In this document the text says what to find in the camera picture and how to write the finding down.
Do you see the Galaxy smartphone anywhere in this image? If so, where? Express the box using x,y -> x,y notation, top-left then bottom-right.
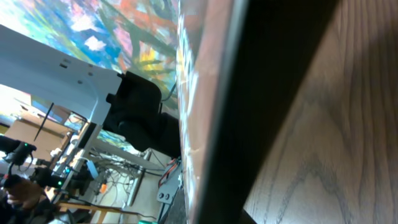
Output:
177,0 -> 337,223

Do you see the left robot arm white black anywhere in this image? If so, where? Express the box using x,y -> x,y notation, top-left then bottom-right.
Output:
1,26 -> 181,158

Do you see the person's hand in background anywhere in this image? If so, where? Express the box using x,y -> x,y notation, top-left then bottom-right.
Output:
4,179 -> 46,210

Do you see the colourful abstract wall painting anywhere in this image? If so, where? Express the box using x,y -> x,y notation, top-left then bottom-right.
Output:
1,0 -> 178,118

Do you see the cluttered background desk equipment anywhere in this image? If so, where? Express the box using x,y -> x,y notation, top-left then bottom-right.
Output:
0,93 -> 184,224

